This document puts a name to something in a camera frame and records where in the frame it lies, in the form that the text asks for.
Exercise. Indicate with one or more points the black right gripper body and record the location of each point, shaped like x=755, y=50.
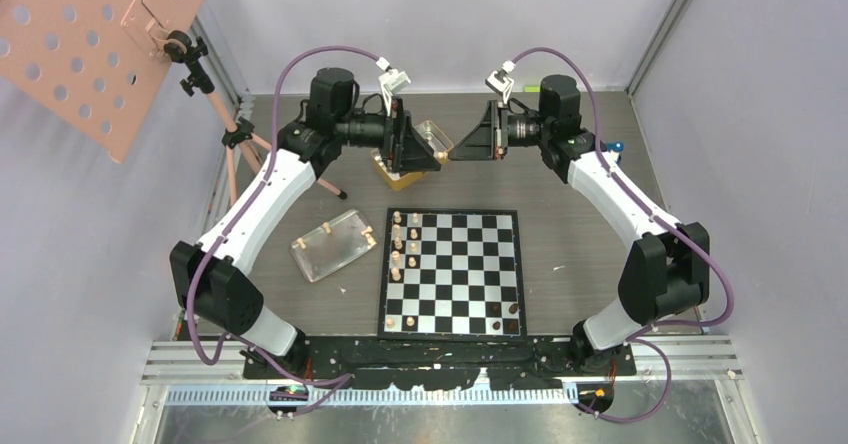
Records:
x=501, y=139

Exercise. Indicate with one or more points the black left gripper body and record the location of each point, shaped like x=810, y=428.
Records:
x=393, y=136

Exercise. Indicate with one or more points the black white chessboard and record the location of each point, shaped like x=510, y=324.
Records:
x=461, y=271

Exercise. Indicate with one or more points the silver tin lid tray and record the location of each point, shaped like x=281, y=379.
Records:
x=333, y=245

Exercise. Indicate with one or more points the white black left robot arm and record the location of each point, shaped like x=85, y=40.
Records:
x=211, y=275

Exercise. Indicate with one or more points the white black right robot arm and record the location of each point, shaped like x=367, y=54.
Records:
x=662, y=275

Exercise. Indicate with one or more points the gold tin with dark pieces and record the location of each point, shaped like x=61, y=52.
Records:
x=438, y=140

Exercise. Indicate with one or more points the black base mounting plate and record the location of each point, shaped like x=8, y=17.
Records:
x=372, y=363

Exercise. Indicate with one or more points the pink perforated music stand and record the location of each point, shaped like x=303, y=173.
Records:
x=99, y=64

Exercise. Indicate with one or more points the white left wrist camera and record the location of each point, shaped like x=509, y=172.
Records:
x=391, y=82

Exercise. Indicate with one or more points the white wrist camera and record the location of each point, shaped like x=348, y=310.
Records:
x=391, y=82
x=501, y=82

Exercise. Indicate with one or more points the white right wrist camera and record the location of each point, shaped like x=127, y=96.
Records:
x=501, y=82

